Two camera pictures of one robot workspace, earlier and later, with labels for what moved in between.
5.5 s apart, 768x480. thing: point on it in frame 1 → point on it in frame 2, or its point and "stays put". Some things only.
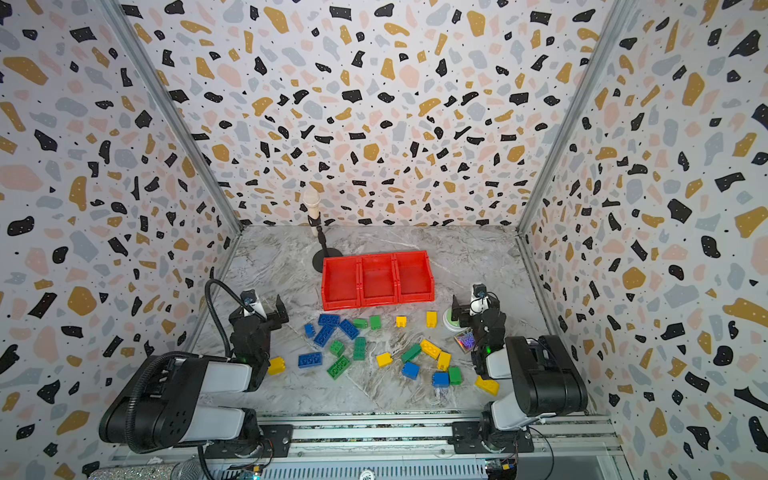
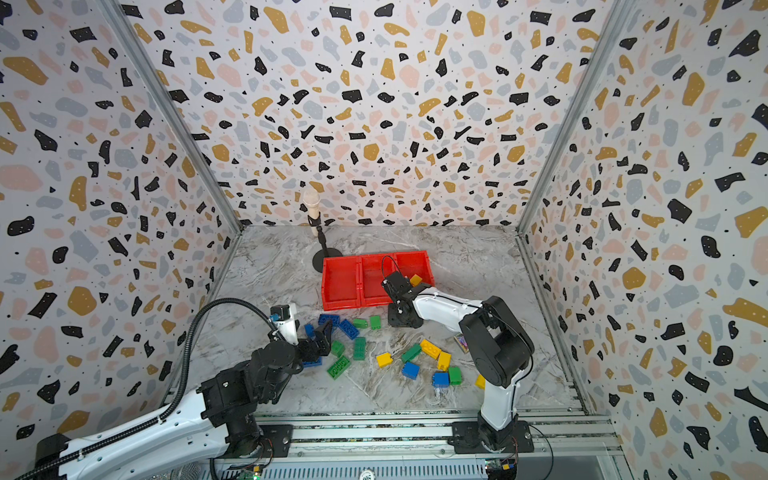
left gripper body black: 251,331 → 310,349
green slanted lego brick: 412,353 stays put
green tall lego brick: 360,344 stays put
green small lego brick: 337,348 stays put
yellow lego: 491,386 stays put
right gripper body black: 472,318 → 396,291
